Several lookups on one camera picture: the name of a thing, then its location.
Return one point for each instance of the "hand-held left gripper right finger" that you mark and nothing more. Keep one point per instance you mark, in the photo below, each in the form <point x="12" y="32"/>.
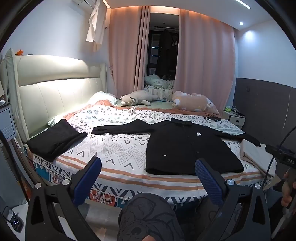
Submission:
<point x="208" y="183"/>

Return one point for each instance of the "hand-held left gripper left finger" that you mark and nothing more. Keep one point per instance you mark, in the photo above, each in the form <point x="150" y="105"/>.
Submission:
<point x="86" y="182"/>

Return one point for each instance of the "black jacket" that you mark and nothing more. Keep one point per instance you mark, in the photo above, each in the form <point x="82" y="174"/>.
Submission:
<point x="192" y="150"/>

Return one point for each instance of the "folded black clothes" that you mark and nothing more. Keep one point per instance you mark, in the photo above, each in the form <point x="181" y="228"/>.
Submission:
<point x="53" y="141"/>

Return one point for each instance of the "person's right hand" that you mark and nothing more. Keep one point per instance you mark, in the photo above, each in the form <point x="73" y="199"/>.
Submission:
<point x="289" y="192"/>

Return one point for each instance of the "folded beige cloth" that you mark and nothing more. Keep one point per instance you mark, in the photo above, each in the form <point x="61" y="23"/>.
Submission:
<point x="254" y="153"/>

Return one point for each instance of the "colourful plaid bed sheet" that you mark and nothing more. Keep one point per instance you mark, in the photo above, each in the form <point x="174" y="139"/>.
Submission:
<point x="55" y="179"/>

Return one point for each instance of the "patterned blanket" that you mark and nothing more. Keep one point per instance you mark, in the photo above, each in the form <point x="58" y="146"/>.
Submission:
<point x="120" y="148"/>

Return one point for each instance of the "white nightstand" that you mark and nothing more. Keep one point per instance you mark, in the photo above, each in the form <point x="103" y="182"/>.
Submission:
<point x="235" y="119"/>

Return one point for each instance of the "person's leg in patterned shorts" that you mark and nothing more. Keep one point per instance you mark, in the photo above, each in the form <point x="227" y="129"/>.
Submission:
<point x="148" y="217"/>

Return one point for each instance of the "green object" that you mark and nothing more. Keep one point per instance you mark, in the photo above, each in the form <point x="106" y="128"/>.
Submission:
<point x="228" y="108"/>

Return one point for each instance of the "pink plush toy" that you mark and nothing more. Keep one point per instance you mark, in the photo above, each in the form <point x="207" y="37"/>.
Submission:
<point x="192" y="100"/>

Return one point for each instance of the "white pillow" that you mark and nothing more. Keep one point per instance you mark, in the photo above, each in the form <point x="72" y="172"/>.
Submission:
<point x="104" y="97"/>

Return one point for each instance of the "grey plush toy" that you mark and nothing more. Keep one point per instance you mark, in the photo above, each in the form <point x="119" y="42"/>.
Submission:
<point x="134" y="98"/>

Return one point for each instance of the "cream padded bed headboard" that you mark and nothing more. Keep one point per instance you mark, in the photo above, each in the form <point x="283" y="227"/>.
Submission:
<point x="46" y="92"/>

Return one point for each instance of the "blue bedside cabinet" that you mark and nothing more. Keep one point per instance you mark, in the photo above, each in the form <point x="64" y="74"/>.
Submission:
<point x="7" y="122"/>

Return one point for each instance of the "crumpled white duvet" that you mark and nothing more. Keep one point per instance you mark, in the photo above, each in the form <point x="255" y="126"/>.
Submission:
<point x="157" y="81"/>

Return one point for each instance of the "pink curtain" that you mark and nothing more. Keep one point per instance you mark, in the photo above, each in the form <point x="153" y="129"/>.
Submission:
<point x="203" y="58"/>
<point x="127" y="51"/>

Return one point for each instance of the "small orange object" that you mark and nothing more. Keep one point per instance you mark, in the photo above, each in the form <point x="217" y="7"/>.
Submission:
<point x="19" y="52"/>

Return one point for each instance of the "white hanging shirt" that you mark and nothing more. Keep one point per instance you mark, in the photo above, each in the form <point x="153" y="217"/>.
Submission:
<point x="96" y="25"/>

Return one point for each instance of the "ceiling strip light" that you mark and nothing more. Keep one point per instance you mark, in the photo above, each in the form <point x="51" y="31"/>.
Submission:
<point x="241" y="4"/>

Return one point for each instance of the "white air conditioner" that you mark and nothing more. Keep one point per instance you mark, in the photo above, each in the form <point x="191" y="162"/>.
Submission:
<point x="84" y="2"/>

